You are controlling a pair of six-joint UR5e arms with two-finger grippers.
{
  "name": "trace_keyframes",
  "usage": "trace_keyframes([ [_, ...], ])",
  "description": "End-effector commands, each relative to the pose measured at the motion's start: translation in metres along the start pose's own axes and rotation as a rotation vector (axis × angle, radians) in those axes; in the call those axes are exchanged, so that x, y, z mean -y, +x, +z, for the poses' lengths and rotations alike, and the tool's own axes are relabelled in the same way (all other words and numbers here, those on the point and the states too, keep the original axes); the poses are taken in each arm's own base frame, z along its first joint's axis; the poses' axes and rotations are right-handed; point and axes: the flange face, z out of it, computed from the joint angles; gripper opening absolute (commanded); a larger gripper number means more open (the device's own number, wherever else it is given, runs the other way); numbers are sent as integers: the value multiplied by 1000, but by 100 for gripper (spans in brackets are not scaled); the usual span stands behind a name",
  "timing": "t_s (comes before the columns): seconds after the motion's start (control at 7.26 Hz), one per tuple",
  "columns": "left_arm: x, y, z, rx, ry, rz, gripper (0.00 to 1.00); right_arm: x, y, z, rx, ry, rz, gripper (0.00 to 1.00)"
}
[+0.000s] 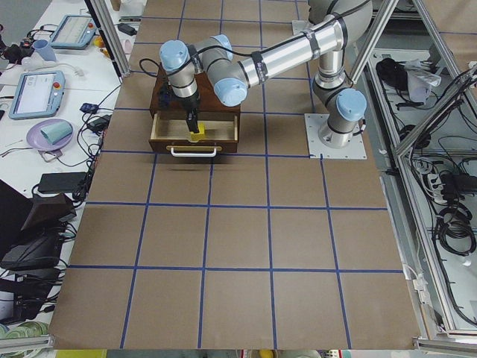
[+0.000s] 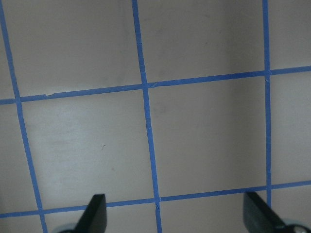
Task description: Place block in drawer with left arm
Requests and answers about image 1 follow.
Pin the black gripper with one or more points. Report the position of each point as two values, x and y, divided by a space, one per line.
190 103

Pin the yellow wooden block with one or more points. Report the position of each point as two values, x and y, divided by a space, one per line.
200 136

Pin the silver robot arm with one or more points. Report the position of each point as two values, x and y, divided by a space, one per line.
333 25

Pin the dark wooden drawer cabinet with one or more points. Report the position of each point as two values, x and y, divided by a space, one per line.
208 101

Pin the teal cup on plate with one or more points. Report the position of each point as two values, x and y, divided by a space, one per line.
55 132

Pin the far blue teach pendant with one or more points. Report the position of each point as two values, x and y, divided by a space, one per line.
73 32

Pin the blue teach pendant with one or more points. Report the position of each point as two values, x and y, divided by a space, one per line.
38 95
73 32

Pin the purple plate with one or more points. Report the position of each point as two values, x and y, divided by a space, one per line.
36 140

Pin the black power brick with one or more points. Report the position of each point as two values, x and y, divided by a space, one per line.
66 182

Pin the near blue teach pendant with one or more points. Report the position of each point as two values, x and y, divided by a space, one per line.
38 95

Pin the light blue cup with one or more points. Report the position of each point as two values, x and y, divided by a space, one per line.
44 50

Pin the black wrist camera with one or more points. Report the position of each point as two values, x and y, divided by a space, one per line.
164 96

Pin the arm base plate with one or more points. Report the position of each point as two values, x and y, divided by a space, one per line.
323 143
299 25

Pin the aluminium frame post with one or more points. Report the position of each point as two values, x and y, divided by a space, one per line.
103 20

